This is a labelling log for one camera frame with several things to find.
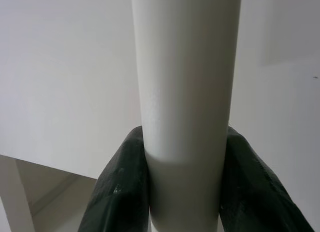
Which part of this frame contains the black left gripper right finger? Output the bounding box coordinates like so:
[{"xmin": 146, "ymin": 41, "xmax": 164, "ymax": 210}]
[{"xmin": 218, "ymin": 126, "xmax": 316, "ymax": 232}]

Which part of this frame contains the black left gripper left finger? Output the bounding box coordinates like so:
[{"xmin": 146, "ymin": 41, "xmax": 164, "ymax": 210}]
[{"xmin": 78, "ymin": 125, "xmax": 151, "ymax": 232}]

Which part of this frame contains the white plastic table leg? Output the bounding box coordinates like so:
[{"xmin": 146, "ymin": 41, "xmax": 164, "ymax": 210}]
[{"xmin": 130, "ymin": 0, "xmax": 244, "ymax": 232}]

